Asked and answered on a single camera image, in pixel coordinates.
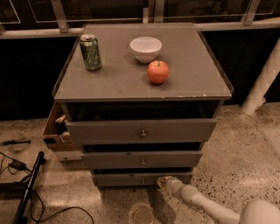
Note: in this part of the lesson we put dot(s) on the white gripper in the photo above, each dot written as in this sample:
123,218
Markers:
174,186

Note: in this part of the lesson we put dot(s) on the grey bottom drawer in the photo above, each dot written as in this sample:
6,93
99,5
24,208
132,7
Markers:
137,176

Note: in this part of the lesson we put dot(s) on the grey drawer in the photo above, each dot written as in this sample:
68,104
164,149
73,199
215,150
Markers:
137,176
141,159
141,131

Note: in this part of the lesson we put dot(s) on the grey middle drawer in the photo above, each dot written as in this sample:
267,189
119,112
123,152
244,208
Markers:
141,159

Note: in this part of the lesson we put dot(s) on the grey top drawer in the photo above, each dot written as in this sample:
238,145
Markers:
141,131

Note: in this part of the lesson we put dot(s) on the grey drawer cabinet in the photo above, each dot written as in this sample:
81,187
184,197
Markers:
120,90

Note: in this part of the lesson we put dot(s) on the red apple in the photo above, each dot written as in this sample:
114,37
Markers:
157,72

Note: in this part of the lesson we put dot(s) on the cardboard box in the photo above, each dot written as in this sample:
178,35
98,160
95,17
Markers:
57,138

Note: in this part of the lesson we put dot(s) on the white ceramic bowl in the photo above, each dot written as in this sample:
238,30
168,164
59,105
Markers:
145,49

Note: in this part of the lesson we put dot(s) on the black pole on floor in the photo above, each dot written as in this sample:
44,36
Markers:
28,187

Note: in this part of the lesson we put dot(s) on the black power adapter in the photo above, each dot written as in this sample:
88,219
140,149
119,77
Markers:
17,165

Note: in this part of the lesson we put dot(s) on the green soda can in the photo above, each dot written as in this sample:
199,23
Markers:
90,52

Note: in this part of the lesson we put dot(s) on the black flat tool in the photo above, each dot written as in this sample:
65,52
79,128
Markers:
11,142

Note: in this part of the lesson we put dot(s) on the metal railing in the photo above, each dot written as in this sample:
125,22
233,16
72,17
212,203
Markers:
65,17

